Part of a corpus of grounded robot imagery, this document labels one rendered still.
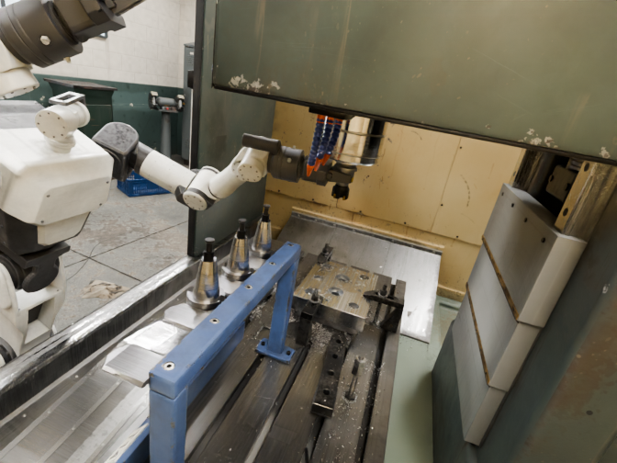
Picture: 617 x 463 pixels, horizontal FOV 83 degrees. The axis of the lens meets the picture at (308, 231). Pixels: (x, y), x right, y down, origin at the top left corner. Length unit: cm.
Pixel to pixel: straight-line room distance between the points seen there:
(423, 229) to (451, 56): 150
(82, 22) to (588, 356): 92
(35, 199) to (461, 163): 170
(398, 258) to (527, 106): 146
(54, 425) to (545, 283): 114
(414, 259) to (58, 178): 161
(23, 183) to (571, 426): 115
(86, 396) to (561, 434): 108
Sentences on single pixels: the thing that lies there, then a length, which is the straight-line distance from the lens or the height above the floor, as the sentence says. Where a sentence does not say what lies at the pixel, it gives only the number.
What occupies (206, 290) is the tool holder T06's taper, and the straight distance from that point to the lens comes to 60.
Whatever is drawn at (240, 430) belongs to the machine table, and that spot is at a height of 90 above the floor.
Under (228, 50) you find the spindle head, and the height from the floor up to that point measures 161.
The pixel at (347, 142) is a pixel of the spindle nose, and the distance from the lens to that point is 83.
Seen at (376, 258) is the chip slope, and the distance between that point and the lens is 192.
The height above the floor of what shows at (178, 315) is 122.
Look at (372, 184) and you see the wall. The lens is 195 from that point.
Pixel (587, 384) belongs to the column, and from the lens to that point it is 73.
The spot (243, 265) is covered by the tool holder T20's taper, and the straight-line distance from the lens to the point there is 69.
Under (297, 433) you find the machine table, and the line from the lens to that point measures 85.
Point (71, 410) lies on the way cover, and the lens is 118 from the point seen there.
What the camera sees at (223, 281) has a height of 122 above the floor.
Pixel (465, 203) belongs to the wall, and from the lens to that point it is 196.
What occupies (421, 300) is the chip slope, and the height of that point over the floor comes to 71.
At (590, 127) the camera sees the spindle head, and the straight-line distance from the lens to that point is 60.
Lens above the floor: 157
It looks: 22 degrees down
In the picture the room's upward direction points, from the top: 10 degrees clockwise
